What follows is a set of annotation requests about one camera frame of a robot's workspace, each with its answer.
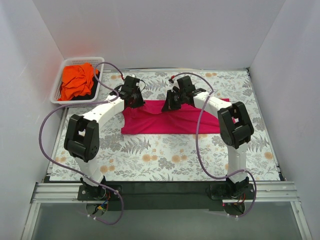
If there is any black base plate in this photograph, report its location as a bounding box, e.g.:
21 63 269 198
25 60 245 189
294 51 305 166
77 181 255 213

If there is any aluminium frame rail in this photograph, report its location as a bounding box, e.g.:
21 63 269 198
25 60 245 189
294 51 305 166
21 181 312 240

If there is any white plastic laundry basket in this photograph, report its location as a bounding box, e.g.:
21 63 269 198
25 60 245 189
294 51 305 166
50 56 105 106

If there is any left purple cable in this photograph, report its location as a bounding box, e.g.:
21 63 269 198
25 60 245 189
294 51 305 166
39 61 125 226

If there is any black t shirt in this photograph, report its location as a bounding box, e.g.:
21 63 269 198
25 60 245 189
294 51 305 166
71 76 98 101

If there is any purple cable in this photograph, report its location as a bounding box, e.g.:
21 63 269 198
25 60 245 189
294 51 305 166
169 72 257 219
39 61 125 226

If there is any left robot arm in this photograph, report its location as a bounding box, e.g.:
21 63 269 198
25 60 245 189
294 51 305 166
64 75 145 200

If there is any orange t shirt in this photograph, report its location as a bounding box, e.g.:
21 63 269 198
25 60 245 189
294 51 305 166
58 63 94 101

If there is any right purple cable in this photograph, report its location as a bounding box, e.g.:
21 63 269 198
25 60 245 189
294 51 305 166
169 72 257 219

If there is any floral patterned table mat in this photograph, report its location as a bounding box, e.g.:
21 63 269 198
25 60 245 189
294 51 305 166
49 70 281 182

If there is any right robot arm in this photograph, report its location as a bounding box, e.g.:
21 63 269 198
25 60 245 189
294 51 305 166
162 76 254 199

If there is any magenta t shirt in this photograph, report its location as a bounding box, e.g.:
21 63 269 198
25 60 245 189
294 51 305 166
120 98 231 136

